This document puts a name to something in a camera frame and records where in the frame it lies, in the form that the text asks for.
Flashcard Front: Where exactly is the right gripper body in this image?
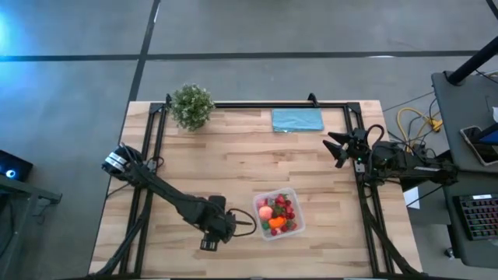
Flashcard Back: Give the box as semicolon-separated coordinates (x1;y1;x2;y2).
336;128;370;168

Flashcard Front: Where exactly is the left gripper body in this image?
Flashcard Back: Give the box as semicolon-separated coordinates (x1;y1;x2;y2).
201;195;233;252

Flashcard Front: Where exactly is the orange toy carrot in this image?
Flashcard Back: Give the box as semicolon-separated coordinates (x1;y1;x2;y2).
261;216;288;231

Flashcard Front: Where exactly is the clear plastic tupperware container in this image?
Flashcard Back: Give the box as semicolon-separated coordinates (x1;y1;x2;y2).
252;187;307;242

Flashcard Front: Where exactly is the folded light blue cloth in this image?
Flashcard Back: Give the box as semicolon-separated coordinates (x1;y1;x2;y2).
271;107;325;133

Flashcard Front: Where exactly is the white paper sheet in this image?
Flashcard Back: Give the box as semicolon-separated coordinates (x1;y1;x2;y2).
402;185;422;211

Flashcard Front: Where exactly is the grey desk with pole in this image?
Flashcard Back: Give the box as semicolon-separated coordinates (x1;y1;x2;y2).
430;71;498;174

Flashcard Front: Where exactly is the smartphone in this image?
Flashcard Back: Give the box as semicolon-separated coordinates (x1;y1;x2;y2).
460;124;498;167

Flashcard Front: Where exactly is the small green potted plant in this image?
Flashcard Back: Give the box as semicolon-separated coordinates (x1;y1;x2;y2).
170;82;216;132

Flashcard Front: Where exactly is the grey desk with keyboard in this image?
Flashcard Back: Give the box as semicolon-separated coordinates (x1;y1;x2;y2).
439;169;498;270

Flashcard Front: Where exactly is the black tablet with blue screen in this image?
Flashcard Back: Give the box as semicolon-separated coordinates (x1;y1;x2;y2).
478;123;498;147

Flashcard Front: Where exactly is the backlit computer keyboard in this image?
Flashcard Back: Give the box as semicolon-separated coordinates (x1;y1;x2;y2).
453;193;498;241

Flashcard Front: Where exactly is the black pole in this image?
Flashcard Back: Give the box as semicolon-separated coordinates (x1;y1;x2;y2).
446;37;498;86

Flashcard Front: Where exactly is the grey metal stand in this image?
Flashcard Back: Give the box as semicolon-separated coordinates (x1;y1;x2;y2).
0;174;63;280

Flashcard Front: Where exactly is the black computer with blue light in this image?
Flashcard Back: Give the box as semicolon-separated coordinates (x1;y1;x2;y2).
0;149;34;183

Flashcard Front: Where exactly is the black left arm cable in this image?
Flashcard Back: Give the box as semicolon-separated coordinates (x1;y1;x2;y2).
227;208;258;238

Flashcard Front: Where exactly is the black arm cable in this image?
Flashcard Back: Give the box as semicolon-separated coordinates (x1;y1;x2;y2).
227;208;258;238
365;123;387;147

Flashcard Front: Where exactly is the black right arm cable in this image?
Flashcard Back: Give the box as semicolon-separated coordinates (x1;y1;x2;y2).
365;123;387;147

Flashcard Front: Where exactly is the yellow cable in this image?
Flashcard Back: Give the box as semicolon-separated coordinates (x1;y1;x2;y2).
395;107;444;136

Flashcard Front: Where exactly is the black aluminium rig frame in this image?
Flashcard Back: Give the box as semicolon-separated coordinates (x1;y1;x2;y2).
93;101;423;280

